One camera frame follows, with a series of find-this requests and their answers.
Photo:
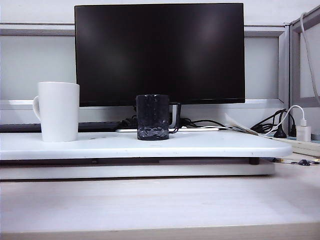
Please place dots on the white ceramic mug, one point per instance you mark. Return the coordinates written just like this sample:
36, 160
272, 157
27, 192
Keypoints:
60, 112

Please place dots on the small grey box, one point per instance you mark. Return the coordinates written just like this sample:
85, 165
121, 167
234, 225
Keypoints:
315, 136

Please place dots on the white desk riser base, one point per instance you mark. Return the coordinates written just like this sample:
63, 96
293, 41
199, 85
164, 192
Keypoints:
150, 171

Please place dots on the small black connector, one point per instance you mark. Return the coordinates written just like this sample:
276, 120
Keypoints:
304, 162

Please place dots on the white desk riser board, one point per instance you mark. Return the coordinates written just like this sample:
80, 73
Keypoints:
175, 146

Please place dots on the black keyboard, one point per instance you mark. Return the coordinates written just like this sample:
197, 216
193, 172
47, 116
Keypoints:
100, 126

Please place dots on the black textured cup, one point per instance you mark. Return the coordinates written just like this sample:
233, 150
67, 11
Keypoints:
151, 117

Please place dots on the black computer monitor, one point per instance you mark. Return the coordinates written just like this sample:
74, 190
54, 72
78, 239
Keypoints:
160, 50

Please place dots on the white usb charger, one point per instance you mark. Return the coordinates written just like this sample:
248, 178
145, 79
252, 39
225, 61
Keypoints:
303, 133

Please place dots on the white power strip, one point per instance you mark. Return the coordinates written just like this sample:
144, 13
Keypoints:
305, 148

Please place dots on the stack of paper booklets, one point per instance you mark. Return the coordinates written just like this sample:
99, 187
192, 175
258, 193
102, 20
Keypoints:
240, 127

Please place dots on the black rubber riser foot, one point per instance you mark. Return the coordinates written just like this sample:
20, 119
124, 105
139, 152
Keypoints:
254, 161

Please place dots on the black slim power plug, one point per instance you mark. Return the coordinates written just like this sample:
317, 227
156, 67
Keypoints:
293, 130

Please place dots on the black round power plug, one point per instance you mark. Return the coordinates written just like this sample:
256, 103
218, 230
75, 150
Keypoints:
280, 133

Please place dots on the grey rear partition frame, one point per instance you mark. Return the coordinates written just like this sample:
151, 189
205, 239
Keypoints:
262, 31

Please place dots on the grey side partition frame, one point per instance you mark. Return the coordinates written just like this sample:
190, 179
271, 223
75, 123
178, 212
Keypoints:
296, 62

